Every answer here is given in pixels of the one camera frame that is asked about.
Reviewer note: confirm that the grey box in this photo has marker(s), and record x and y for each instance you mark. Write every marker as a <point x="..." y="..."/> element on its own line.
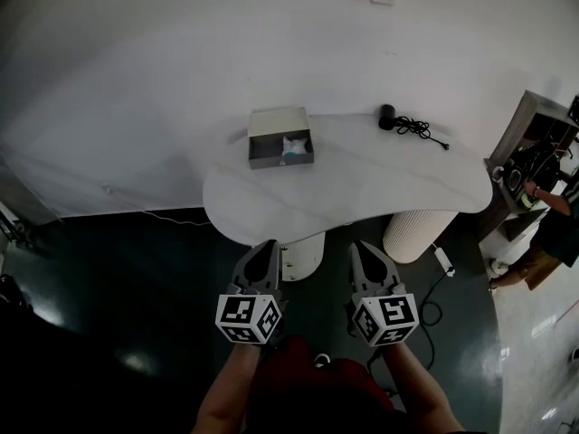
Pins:
<point x="271" y="122"/>

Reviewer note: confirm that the black cylindrical device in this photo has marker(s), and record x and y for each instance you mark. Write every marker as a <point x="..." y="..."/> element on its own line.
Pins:
<point x="386" y="116"/>

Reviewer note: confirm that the grey wooden shelf unit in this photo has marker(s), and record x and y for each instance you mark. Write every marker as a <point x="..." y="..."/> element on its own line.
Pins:
<point x="511" y="143"/>

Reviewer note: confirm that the person's left forearm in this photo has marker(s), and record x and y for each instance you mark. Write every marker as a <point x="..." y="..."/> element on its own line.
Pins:
<point x="226" y="391"/>

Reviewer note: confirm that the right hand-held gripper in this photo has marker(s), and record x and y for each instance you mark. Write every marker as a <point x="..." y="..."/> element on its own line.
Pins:
<point x="384" y="317"/>

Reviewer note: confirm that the white power strip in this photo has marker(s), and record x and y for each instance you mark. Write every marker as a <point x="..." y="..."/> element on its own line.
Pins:
<point x="444" y="260"/>

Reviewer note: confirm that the white and teal packet item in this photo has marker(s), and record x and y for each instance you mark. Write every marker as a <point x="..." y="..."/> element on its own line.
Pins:
<point x="295" y="146"/>

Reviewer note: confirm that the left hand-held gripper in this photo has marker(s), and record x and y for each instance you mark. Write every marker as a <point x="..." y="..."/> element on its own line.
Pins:
<point x="246" y="317"/>

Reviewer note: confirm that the person's red clothing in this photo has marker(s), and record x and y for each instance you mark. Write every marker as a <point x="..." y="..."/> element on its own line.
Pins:
<point x="316" y="391"/>

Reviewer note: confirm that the metal stand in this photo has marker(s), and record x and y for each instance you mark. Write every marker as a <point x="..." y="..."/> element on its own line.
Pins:
<point x="13" y="229"/>

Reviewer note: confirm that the cream ribbed table pedestal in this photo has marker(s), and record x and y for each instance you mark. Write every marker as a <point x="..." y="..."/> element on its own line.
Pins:
<point x="414" y="235"/>

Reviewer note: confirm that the person's right forearm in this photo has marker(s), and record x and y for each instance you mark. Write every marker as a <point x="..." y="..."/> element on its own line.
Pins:
<point x="416" y="391"/>

